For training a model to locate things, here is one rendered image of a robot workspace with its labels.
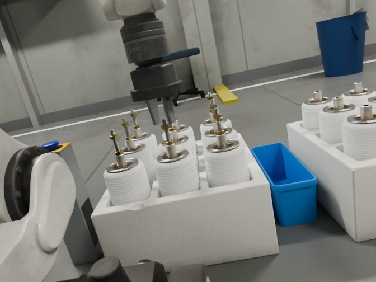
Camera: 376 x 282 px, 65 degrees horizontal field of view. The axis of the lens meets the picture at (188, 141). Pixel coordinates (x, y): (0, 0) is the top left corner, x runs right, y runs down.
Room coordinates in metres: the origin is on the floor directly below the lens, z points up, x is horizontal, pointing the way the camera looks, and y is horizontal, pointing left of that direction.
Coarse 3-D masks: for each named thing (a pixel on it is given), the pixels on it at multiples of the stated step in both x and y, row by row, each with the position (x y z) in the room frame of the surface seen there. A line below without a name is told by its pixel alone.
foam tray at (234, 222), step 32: (160, 192) 0.65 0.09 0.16; (192, 192) 0.58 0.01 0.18; (224, 192) 0.56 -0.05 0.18; (256, 192) 0.55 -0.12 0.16; (96, 224) 0.58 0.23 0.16; (128, 224) 0.57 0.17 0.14; (160, 224) 0.57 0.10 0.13; (192, 224) 0.56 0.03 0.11; (224, 224) 0.56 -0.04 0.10; (256, 224) 0.55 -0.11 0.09; (128, 256) 0.57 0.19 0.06; (160, 256) 0.57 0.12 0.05; (192, 256) 0.56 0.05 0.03; (224, 256) 0.56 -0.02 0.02; (256, 256) 0.55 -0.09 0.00
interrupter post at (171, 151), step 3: (174, 144) 0.64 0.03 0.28; (168, 147) 0.63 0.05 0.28; (171, 147) 0.63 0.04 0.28; (174, 147) 0.63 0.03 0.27; (168, 150) 0.63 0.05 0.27; (171, 150) 0.63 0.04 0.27; (174, 150) 0.63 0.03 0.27; (168, 153) 0.63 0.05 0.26; (171, 153) 0.63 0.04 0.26; (174, 153) 0.63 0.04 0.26; (168, 156) 0.63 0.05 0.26; (171, 156) 0.63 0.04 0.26; (174, 156) 0.63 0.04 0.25
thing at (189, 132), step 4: (188, 128) 0.86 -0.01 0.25; (180, 132) 0.84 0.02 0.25; (184, 132) 0.84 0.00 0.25; (188, 132) 0.84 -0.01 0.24; (192, 132) 0.86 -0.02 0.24; (164, 136) 0.85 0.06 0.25; (188, 136) 0.84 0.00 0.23; (192, 136) 0.86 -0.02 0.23; (196, 148) 0.87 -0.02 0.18; (196, 152) 0.86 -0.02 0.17
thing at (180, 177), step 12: (192, 156) 0.63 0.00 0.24; (156, 168) 0.62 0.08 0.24; (168, 168) 0.59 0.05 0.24; (180, 168) 0.59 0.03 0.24; (192, 168) 0.61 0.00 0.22; (168, 180) 0.60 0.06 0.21; (180, 180) 0.59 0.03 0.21; (192, 180) 0.61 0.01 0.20; (168, 192) 0.60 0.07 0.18; (180, 192) 0.59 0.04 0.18
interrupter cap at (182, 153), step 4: (164, 152) 0.67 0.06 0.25; (180, 152) 0.65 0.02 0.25; (184, 152) 0.64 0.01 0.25; (188, 152) 0.63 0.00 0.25; (160, 156) 0.65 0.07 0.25; (164, 156) 0.65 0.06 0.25; (180, 156) 0.62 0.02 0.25; (184, 156) 0.61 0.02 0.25; (160, 160) 0.62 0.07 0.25; (164, 160) 0.62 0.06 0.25; (168, 160) 0.61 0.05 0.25; (172, 160) 0.60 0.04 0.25; (176, 160) 0.60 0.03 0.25
